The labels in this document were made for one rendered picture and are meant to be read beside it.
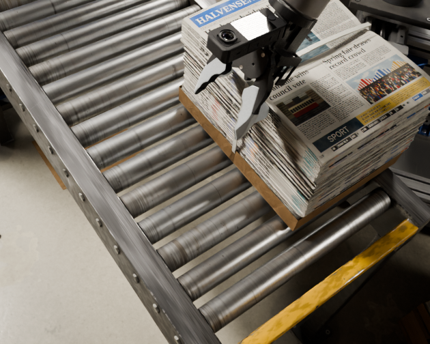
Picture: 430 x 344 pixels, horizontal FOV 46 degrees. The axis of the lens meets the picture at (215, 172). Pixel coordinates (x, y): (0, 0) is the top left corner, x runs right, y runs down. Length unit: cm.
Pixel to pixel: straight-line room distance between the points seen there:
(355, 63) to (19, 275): 129
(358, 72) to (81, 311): 118
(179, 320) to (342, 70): 50
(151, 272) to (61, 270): 92
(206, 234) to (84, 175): 26
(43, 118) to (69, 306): 81
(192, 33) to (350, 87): 29
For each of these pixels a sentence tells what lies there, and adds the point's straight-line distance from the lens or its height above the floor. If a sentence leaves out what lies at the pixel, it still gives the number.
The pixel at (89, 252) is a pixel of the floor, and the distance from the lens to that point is 180.
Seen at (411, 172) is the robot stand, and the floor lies 21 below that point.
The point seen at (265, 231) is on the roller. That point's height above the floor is 80.
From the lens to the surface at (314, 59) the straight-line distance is 90.
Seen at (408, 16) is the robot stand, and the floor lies 82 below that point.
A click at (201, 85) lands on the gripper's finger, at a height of 103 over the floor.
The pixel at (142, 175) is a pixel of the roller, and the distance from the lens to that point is 100.
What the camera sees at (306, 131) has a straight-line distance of 79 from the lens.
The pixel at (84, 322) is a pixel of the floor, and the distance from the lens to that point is 171.
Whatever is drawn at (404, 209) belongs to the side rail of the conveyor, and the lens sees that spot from 106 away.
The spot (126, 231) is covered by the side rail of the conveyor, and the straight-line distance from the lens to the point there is 92.
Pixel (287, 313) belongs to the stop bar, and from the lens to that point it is 87.
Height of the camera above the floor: 162
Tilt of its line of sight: 56 degrees down
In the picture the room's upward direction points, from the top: 11 degrees clockwise
